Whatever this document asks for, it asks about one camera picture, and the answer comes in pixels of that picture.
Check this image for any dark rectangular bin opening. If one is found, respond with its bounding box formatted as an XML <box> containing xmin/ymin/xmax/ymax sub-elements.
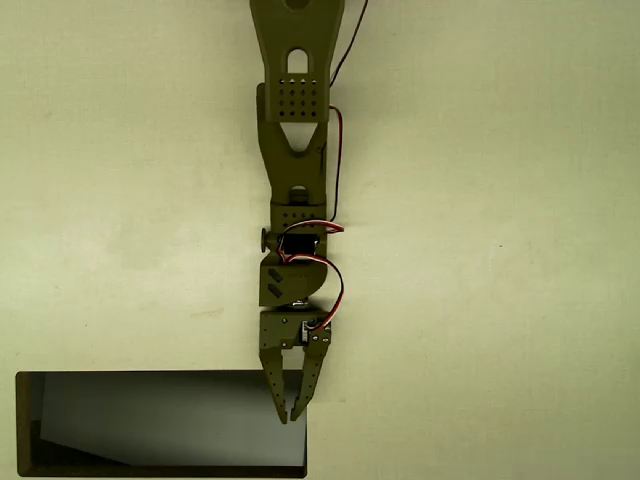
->
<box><xmin>14</xmin><ymin>369</ymin><xmax>308</xmax><ymax>480</ymax></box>

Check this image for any red white gripper servo cable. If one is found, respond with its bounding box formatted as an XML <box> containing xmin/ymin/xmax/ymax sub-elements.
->
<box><xmin>287</xmin><ymin>253</ymin><xmax>346</xmax><ymax>332</ymax></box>

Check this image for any short red white wrist cable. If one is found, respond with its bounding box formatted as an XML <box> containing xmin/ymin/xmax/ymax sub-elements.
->
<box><xmin>277</xmin><ymin>221</ymin><xmax>347</xmax><ymax>265</ymax></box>

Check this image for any long red black cable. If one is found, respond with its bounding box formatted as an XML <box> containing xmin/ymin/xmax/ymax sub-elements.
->
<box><xmin>325</xmin><ymin>0</ymin><xmax>371</xmax><ymax>225</ymax></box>

